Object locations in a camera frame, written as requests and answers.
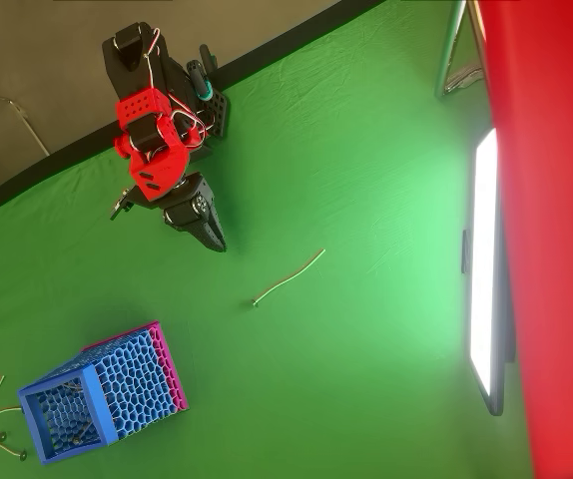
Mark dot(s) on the red fabric panel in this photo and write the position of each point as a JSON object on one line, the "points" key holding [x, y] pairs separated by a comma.
{"points": [[556, 224]]}

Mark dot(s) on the green cloth with black edge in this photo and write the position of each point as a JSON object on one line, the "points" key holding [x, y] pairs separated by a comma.
{"points": [[316, 349]]}

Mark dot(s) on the blue and magenta lattice basket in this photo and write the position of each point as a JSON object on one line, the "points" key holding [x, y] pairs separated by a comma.
{"points": [[132, 379]]}

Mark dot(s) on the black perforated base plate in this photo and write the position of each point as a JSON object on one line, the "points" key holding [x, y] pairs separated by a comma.
{"points": [[218, 112]]}

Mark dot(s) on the small wrist camera board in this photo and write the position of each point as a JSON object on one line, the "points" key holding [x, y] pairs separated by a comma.
{"points": [[121, 203]]}

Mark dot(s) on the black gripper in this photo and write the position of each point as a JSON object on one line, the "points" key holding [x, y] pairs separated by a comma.
{"points": [[190, 209]]}

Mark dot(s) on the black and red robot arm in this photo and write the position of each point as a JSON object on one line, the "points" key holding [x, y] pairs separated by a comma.
{"points": [[139, 107]]}

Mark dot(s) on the bright LED light panel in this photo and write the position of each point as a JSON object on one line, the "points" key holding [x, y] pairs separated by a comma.
{"points": [[483, 259]]}

